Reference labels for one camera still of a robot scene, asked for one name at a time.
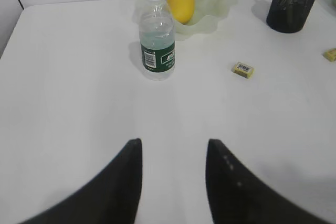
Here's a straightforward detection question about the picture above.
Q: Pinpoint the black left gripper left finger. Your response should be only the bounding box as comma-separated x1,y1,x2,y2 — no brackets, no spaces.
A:
25,138,143,223

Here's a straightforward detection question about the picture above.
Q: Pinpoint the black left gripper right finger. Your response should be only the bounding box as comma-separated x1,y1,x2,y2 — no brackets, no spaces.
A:
206,139,325,223

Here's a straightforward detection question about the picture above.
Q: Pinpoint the clear water bottle green label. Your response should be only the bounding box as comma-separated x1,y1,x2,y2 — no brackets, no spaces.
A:
138,0,175,81

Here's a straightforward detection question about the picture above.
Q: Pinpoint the yellow mango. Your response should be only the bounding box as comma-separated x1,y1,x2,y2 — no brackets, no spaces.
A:
167,0,195,24

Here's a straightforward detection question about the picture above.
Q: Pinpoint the yellow eraser with barcode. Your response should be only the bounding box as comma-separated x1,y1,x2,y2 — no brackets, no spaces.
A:
232,62,254,79

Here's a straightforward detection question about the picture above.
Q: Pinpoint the black mesh pen holder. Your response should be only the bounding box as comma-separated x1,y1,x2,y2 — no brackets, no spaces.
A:
266,0,315,34

